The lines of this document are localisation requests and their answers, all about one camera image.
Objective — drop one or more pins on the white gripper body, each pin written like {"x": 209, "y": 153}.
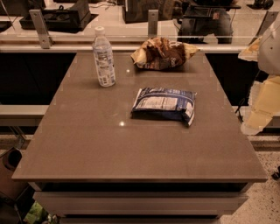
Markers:
{"x": 270, "y": 55}

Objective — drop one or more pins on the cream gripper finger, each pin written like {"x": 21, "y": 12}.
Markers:
{"x": 251, "y": 52}
{"x": 254, "y": 123}

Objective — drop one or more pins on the brown chip bag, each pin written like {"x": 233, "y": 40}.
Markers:
{"x": 162, "y": 53}

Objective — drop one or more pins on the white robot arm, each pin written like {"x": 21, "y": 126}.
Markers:
{"x": 269, "y": 53}

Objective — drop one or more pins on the blue chip bag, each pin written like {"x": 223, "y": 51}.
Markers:
{"x": 164, "y": 104}

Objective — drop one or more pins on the green bag on floor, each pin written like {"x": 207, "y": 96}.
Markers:
{"x": 38, "y": 215}

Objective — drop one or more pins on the person in jeans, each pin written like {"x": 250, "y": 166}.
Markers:
{"x": 205, "y": 17}

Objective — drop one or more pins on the black box background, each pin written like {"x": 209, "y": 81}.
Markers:
{"x": 136, "y": 11}

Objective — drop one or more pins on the clear plastic water bottle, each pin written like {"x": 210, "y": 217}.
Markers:
{"x": 103, "y": 58}

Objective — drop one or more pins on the brown table with drawers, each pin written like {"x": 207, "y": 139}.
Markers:
{"x": 91, "y": 161}

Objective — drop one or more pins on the black open case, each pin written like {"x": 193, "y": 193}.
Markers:
{"x": 72, "y": 20}

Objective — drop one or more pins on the right metal railing bracket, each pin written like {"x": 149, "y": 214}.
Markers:
{"x": 269, "y": 17}

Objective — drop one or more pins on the metal railing bracket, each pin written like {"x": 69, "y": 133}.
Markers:
{"x": 40, "y": 26}
{"x": 269, "y": 17}
{"x": 152, "y": 23}

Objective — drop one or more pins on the middle metal railing bracket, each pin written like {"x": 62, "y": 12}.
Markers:
{"x": 152, "y": 23}

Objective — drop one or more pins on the left metal railing bracket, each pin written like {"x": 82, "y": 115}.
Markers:
{"x": 40, "y": 26}

